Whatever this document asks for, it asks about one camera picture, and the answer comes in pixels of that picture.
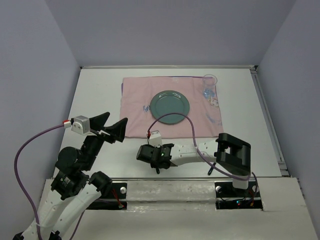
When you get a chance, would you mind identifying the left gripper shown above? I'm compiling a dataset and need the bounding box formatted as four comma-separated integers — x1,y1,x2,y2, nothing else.
82,111,129,169

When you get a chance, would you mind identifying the pink cloth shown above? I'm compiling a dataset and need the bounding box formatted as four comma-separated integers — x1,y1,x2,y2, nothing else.
120,76,224,139

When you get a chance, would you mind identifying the teal plate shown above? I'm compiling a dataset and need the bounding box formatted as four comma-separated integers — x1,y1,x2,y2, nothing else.
149,90,190,125

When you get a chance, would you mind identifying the clear drinking glass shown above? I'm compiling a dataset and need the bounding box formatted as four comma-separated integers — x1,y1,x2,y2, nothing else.
202,74,218,99

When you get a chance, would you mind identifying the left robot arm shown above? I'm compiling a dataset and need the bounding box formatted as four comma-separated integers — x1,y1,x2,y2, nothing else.
13,112,128,240

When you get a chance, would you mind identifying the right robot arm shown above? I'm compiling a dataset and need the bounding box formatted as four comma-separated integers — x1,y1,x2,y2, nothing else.
136,133,252,196

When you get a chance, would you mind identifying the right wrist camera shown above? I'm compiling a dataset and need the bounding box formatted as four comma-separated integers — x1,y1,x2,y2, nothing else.
146,130,163,147

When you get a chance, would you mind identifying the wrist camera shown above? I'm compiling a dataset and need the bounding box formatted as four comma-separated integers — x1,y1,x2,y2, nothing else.
146,130,163,147
62,115,97,136

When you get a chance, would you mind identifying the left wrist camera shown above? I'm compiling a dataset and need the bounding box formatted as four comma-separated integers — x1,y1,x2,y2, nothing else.
62,115,97,136

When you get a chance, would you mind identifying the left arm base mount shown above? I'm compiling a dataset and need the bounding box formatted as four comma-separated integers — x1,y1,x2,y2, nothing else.
87,181,128,211

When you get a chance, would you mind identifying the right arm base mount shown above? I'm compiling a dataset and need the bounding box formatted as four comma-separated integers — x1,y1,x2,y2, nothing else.
214,181,263,210

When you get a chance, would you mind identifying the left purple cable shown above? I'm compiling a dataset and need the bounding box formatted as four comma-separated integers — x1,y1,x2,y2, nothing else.
13,124,83,240

